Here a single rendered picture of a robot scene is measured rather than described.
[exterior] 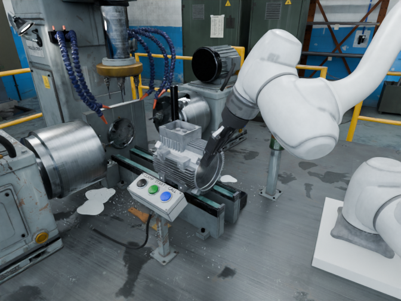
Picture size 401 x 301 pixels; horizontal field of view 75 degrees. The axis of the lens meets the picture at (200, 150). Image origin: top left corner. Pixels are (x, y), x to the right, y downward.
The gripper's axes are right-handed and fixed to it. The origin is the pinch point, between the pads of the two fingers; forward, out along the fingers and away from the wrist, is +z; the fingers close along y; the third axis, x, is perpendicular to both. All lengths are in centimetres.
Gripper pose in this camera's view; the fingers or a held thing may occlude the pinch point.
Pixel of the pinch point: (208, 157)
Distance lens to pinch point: 83.0
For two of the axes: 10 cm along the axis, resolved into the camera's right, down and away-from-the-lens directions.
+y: -6.4, 3.4, -6.9
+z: -3.8, 6.3, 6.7
